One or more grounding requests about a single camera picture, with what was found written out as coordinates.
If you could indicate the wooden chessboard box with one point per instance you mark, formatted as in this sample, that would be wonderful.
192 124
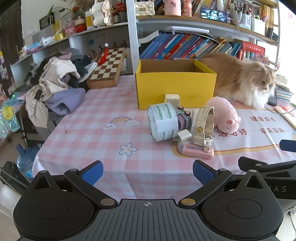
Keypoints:
106 67

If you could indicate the small yellow box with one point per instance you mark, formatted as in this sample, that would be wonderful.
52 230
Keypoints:
59 37

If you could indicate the black picture frame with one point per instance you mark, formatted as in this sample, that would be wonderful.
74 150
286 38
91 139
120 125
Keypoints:
46 22

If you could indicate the white wall shelf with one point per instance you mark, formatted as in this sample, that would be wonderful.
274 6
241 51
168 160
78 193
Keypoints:
76 40

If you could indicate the row of shelf-top books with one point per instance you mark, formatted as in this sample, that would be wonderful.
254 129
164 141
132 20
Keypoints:
203 4

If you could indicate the white quilted handbag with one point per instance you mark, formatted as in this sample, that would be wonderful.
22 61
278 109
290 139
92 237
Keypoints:
144 9

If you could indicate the black tablet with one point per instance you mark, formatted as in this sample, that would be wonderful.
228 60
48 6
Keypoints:
272 100

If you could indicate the purple toy camera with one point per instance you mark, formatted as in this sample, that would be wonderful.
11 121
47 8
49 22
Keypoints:
183 120

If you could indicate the white tape roll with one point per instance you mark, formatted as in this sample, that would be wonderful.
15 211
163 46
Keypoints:
170 133

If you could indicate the white pen holder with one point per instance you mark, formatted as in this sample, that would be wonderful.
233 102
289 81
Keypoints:
257 25

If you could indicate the white power strip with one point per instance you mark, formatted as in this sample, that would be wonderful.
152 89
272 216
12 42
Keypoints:
286 113

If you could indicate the cream cube block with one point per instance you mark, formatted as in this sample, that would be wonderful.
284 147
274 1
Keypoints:
172 100

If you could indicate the stack of flat books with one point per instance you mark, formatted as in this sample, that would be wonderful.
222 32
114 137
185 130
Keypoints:
283 92

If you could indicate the red boxed book set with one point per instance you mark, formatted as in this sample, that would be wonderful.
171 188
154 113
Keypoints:
252 49

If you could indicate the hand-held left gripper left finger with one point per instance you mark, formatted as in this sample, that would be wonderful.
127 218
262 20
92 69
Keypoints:
92 172

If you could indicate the pink checked tablecloth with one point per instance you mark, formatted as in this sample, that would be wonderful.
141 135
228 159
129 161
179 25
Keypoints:
92 139

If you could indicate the white bottle yellow label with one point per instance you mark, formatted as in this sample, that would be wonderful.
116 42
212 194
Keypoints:
89 20

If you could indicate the smartphone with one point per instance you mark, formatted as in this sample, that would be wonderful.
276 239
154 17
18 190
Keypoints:
214 14

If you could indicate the white cartoon ornament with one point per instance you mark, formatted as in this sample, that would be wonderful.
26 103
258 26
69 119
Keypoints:
101 16

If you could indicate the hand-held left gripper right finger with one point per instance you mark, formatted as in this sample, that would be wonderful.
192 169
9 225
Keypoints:
202 172

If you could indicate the red tassel ornament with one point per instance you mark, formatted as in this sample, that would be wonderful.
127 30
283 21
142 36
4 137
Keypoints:
103 55

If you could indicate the white bookshelf frame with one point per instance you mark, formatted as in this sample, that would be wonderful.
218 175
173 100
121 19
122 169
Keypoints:
133 34

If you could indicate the yellow cardboard box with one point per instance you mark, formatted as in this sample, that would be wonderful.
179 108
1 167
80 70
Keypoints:
175 90

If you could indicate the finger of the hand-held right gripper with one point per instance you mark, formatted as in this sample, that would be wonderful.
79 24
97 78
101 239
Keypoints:
288 145
248 163

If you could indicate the cream wristwatch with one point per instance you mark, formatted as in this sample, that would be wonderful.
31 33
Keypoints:
198 132

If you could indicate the white printed desk mat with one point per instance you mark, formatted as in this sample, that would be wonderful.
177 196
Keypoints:
254 139

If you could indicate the pink gift box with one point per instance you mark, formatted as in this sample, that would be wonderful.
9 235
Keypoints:
70 31

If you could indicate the black case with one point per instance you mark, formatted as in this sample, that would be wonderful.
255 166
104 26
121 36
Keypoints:
11 176

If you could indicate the row of colourful books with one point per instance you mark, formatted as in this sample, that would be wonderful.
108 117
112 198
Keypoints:
175 46

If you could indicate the holographic bag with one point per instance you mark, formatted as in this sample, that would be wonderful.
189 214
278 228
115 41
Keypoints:
8 115

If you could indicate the orange fluffy cat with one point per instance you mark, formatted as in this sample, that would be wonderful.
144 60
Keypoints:
235 78

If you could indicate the pile of clothes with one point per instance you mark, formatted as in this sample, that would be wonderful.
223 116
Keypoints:
55 78

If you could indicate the pink utility knife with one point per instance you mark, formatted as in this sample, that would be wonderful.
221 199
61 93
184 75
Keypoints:
196 151

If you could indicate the black chair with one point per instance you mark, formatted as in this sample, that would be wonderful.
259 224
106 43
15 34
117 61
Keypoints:
30 132

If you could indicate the red round toy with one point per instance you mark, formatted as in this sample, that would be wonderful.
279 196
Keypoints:
80 26

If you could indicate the pink tumbler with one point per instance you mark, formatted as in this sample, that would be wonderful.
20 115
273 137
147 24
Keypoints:
172 8

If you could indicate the pink plush pig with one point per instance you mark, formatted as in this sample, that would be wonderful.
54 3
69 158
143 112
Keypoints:
222 111

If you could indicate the white charger plug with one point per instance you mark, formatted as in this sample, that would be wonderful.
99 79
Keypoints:
183 136

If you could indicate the blue water jug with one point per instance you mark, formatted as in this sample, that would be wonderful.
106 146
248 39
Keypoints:
25 162

